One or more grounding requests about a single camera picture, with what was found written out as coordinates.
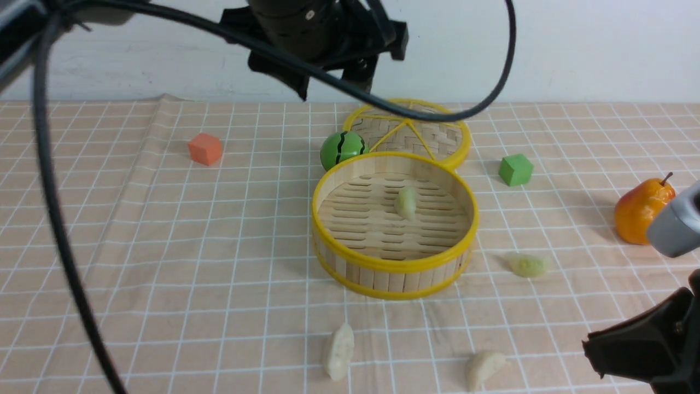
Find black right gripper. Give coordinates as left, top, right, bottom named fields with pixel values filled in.
left=582, top=270, right=699, bottom=393

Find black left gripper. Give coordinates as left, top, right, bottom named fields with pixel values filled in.
left=219, top=1, right=409, bottom=93

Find pale green dumpling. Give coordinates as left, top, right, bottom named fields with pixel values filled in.
left=393, top=186, right=418, bottom=222
left=505, top=253, right=549, bottom=279

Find white dumpling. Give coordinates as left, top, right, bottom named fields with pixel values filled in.
left=465, top=351, right=507, bottom=392
left=322, top=322, right=355, bottom=381

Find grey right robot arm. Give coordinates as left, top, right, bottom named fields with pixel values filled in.
left=582, top=183, right=699, bottom=393

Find yellow rimmed bamboo steamer tray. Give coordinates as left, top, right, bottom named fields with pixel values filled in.
left=310, top=152, right=480, bottom=300

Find green striped watermelon ball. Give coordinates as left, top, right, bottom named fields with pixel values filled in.
left=320, top=131, right=369, bottom=172

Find orange yellow toy pear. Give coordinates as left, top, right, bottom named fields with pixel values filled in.
left=614, top=172, right=676, bottom=245

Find orange cube block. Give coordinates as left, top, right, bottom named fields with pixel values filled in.
left=188, top=133, right=223, bottom=166

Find green cube block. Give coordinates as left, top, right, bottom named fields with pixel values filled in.
left=498, top=154, right=534, bottom=187

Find beige checkered tablecloth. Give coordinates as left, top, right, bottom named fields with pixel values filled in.
left=0, top=94, right=700, bottom=394

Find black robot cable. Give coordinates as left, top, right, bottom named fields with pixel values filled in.
left=32, top=0, right=518, bottom=394

